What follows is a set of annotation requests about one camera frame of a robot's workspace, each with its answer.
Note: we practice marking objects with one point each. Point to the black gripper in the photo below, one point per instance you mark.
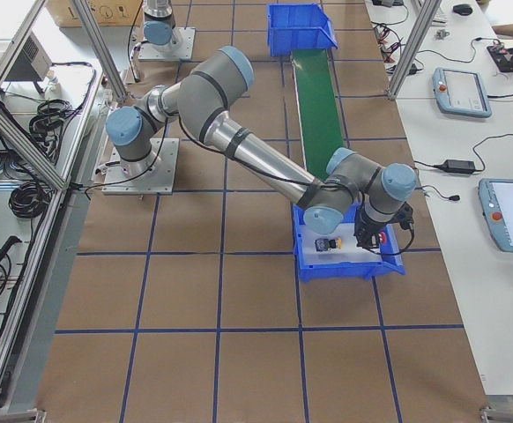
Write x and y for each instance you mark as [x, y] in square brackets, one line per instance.
[366, 229]

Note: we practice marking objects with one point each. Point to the yellow push button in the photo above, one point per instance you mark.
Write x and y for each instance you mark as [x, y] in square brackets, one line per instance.
[328, 244]

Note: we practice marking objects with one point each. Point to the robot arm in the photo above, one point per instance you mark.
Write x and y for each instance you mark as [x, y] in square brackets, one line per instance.
[155, 12]
[201, 103]

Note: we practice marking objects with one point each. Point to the white right foam pad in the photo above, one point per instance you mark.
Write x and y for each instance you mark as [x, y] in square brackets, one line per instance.
[349, 253]

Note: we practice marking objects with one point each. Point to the blue right plastic bin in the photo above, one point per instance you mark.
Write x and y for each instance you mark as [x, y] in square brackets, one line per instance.
[389, 262]

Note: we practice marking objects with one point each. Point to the blue plastic bin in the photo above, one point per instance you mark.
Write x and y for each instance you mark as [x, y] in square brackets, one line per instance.
[389, 262]
[298, 26]

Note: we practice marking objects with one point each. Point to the green conveyor belt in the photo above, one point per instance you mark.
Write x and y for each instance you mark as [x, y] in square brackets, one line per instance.
[321, 133]

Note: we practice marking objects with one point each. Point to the black power adapter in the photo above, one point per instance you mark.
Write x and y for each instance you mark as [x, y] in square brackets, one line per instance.
[459, 166]

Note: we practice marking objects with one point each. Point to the near teach pendant tablet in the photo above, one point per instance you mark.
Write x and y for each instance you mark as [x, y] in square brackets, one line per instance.
[496, 198]

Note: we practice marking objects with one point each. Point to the teach pendant tablet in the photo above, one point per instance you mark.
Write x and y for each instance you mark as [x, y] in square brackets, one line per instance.
[496, 198]
[461, 92]

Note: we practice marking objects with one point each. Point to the far teach pendant tablet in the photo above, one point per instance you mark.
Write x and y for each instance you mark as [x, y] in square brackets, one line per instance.
[461, 92]

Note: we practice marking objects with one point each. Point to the blue left plastic bin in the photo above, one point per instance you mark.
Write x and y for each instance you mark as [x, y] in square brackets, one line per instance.
[298, 26]

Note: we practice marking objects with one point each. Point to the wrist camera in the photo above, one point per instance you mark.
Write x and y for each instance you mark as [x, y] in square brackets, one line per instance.
[404, 217]

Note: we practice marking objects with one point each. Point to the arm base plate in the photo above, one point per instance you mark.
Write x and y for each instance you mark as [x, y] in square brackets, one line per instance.
[153, 175]
[163, 44]

